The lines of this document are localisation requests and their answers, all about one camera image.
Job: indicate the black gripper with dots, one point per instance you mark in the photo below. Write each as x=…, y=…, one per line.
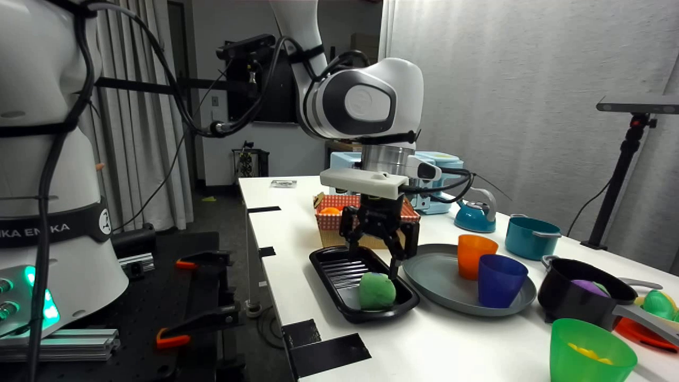
x=383, y=213

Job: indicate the green toy pear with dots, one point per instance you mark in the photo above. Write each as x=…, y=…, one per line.
x=377, y=291

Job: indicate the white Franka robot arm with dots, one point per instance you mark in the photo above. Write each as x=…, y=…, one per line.
x=35, y=70

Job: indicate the black plastic tray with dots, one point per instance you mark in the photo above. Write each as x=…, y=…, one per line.
x=340, y=276

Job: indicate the grey plate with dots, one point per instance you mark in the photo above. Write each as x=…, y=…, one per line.
x=431, y=276

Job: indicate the red plate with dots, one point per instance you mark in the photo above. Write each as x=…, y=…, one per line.
x=637, y=334

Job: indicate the orange checkered basket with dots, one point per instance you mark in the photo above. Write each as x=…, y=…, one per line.
x=330, y=228

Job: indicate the small orange toy fruit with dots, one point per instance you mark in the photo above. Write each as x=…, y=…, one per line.
x=330, y=211

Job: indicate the orange plastic cup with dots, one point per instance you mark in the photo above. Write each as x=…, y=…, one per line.
x=472, y=256

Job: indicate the teal toy kettle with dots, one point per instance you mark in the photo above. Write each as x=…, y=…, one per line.
x=472, y=215

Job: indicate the small black tape square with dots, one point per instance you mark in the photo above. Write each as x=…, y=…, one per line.
x=266, y=251

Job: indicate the small paper label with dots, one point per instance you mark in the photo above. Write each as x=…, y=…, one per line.
x=283, y=184

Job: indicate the light blue toy oven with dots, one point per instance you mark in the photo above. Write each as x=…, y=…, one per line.
x=452, y=163

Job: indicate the thin black tape strip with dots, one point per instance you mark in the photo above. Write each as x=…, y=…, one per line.
x=263, y=209

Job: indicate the large black tape patch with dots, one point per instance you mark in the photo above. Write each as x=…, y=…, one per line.
x=330, y=354

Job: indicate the blue plastic cup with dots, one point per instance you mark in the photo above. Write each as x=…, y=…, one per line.
x=499, y=283

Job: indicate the dark device with stand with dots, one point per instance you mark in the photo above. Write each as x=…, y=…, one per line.
x=249, y=163

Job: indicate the teal toy pot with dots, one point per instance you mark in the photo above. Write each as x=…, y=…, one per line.
x=528, y=241

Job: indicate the white curtain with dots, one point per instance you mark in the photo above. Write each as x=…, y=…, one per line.
x=511, y=106

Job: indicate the purple toy food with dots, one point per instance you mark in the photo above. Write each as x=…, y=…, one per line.
x=590, y=287

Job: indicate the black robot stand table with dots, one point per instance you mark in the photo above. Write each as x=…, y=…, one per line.
x=149, y=298

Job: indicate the yellow toy food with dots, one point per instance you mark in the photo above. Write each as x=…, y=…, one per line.
x=590, y=354

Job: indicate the grey pleated curtain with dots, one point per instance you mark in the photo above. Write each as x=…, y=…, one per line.
x=141, y=163

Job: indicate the green plastic cup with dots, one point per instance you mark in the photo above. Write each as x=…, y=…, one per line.
x=590, y=367

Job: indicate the black tripod stand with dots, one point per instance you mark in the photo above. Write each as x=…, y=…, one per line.
x=618, y=176

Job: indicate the black horizontal bar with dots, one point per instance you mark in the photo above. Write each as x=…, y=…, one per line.
x=141, y=86

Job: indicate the bright green toy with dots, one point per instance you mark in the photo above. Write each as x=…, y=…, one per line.
x=658, y=304

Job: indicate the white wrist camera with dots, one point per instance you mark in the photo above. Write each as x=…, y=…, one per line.
x=362, y=184

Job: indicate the black wall monitor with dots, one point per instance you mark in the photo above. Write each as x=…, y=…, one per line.
x=283, y=114

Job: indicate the black mounted camera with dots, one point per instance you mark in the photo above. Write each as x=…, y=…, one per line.
x=244, y=48

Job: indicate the grey tripod camera bar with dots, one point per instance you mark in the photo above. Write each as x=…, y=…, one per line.
x=637, y=106

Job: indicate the aluminium extrusion rail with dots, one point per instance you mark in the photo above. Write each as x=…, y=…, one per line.
x=77, y=343

